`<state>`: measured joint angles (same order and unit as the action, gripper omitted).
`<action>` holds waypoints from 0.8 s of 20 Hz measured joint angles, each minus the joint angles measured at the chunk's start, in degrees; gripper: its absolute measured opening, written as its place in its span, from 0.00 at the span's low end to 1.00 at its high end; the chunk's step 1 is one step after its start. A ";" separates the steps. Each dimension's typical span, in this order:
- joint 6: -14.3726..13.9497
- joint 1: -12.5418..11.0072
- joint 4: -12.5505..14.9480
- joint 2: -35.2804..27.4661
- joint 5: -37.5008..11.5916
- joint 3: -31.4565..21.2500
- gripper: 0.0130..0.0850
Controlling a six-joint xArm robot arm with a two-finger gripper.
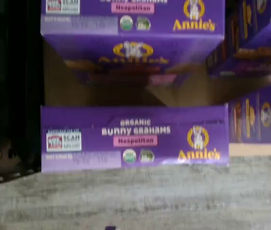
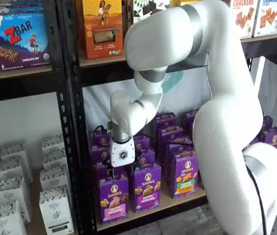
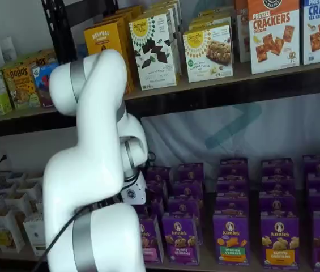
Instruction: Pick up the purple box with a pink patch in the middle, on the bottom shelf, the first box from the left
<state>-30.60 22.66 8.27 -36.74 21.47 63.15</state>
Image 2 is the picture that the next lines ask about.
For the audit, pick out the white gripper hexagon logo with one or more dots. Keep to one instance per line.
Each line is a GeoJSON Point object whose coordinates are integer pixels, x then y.
{"type": "Point", "coordinates": [123, 153]}

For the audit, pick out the purple Annie's box pink label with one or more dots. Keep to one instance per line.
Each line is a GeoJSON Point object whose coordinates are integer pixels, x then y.
{"type": "Point", "coordinates": [100, 171]}
{"type": "Point", "coordinates": [99, 140]}
{"type": "Point", "coordinates": [99, 154]}
{"type": "Point", "coordinates": [113, 200]}

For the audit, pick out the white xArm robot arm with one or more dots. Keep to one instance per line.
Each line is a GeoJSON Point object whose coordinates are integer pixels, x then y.
{"type": "Point", "coordinates": [226, 122]}

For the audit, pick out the white organic pastry box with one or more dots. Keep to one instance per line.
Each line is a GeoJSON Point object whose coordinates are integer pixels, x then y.
{"type": "Point", "coordinates": [56, 210]}
{"type": "Point", "coordinates": [12, 169]}
{"type": "Point", "coordinates": [4, 220]}
{"type": "Point", "coordinates": [15, 150]}
{"type": "Point", "coordinates": [55, 159]}
{"type": "Point", "coordinates": [53, 143]}
{"type": "Point", "coordinates": [12, 193]}
{"type": "Point", "coordinates": [55, 177]}

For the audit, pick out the purple Annie's box orange label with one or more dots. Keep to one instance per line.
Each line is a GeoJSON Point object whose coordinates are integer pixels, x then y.
{"type": "Point", "coordinates": [189, 120]}

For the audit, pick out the orange graham cracker box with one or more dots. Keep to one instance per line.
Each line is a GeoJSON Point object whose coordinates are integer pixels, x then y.
{"type": "Point", "coordinates": [102, 29]}

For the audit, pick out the blue Zbar chocolate chip box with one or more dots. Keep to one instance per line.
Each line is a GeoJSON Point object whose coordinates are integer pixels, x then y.
{"type": "Point", "coordinates": [20, 41]}

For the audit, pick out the purple Annie's box brown label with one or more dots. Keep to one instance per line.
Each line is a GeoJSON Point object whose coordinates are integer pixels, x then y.
{"type": "Point", "coordinates": [274, 137]}
{"type": "Point", "coordinates": [267, 122]}

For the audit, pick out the white Simple Mills cracker box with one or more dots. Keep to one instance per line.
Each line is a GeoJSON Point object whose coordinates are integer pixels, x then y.
{"type": "Point", "coordinates": [140, 7]}

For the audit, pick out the yellow Simple Mills bar box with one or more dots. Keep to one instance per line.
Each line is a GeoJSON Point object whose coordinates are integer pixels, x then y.
{"type": "Point", "coordinates": [177, 2]}

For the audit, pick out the black metal shelf frame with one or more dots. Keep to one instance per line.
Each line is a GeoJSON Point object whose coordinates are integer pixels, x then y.
{"type": "Point", "coordinates": [18, 90]}
{"type": "Point", "coordinates": [74, 98]}

